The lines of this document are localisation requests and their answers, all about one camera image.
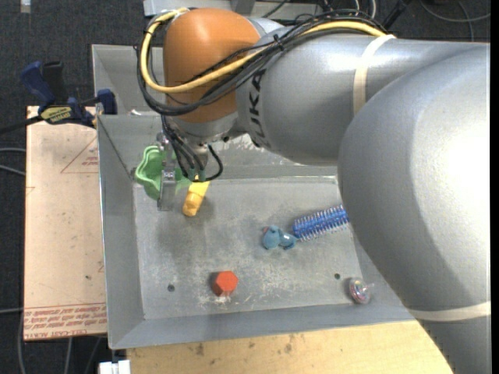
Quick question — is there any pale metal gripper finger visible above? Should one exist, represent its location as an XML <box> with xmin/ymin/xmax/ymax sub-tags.
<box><xmin>157</xmin><ymin>170</ymin><xmax>179</xmax><ymax>213</ymax></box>
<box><xmin>156</xmin><ymin>130</ymin><xmax>175</xmax><ymax>172</ymax></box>

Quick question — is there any green wavy plastic cup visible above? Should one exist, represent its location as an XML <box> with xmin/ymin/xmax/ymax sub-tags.
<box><xmin>133</xmin><ymin>144</ymin><xmax>193</xmax><ymax>202</ymax></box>

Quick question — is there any yellow toy food piece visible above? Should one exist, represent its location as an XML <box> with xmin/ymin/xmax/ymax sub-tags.
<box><xmin>182</xmin><ymin>180</ymin><xmax>211</xmax><ymax>217</ymax></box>

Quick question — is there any grey metal bin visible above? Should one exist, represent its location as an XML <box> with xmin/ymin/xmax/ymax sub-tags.
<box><xmin>91</xmin><ymin>44</ymin><xmax>415</xmax><ymax>351</ymax></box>

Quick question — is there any red hexagonal block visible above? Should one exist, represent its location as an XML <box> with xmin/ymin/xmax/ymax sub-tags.
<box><xmin>210</xmin><ymin>270</ymin><xmax>240</xmax><ymax>298</ymax></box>

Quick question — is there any brown cardboard board, red print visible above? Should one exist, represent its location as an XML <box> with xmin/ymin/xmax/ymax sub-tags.
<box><xmin>23</xmin><ymin>105</ymin><xmax>108</xmax><ymax>342</ymax></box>

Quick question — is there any blue toy animal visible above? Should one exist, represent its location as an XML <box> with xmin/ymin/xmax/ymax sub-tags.
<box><xmin>260</xmin><ymin>224</ymin><xmax>299</xmax><ymax>252</ymax></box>

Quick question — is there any blue bristle roller brush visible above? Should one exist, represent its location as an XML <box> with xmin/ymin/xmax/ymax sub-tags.
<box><xmin>292</xmin><ymin>203</ymin><xmax>350</xmax><ymax>242</ymax></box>

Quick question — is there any clear multicoloured spinning top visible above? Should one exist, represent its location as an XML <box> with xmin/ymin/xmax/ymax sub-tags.
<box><xmin>347</xmin><ymin>277</ymin><xmax>374</xmax><ymax>305</ymax></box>

